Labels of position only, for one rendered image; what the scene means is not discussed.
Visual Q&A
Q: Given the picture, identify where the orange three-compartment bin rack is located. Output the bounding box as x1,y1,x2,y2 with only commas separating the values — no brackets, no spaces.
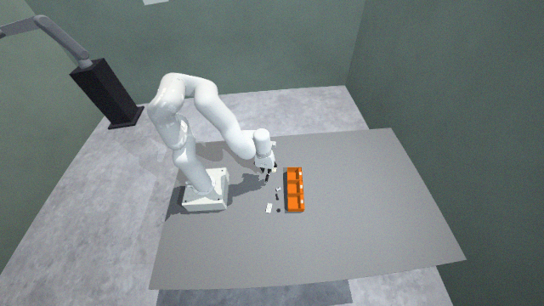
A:
287,167,304,212

